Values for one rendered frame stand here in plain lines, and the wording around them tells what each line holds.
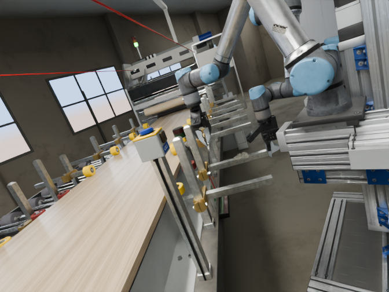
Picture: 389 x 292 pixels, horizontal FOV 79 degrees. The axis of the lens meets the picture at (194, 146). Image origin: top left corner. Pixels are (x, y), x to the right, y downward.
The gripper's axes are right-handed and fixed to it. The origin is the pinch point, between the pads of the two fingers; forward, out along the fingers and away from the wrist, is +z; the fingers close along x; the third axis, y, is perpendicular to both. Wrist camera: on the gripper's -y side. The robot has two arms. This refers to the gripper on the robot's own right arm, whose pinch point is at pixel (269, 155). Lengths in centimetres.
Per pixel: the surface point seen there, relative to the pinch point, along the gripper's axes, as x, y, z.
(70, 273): -65, -72, -7
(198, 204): -32.6, -35.0, -1.2
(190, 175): -30.6, -34.4, -13.7
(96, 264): -64, -63, -7
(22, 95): 280, -363, -121
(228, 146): 263, -37, 76
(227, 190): -26.4, -22.7, -0.5
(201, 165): -5.6, -34.1, -7.0
